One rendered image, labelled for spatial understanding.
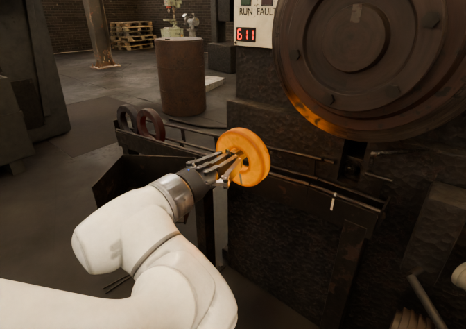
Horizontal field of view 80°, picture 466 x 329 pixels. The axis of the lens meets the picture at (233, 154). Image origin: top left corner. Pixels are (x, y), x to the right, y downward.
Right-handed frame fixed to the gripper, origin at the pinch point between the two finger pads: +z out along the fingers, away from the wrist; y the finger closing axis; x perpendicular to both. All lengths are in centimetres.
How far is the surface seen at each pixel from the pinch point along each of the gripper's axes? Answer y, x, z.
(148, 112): -68, -9, 18
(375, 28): 24.0, 28.7, 8.8
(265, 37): -13.9, 23.1, 31.2
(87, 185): -158, -85, 12
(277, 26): -1.6, 27.7, 18.1
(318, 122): 12.5, 5.2, 16.8
